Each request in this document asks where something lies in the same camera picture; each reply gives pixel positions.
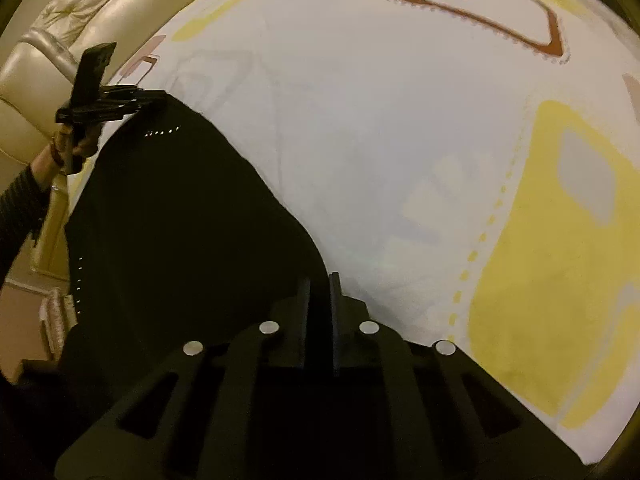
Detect black studded pants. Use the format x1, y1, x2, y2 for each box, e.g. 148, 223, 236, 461
1, 94, 329, 479

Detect person's left hand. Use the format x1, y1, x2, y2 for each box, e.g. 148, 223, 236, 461
29, 122, 104, 191

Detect cream tufted leather headboard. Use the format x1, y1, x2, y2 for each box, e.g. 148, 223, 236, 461
0, 0, 262, 281

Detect patterned white bed sheet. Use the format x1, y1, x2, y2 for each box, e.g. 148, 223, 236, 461
64, 0, 640, 466

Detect cream wooden bed frame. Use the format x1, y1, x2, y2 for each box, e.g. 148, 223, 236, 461
1, 168, 70, 382

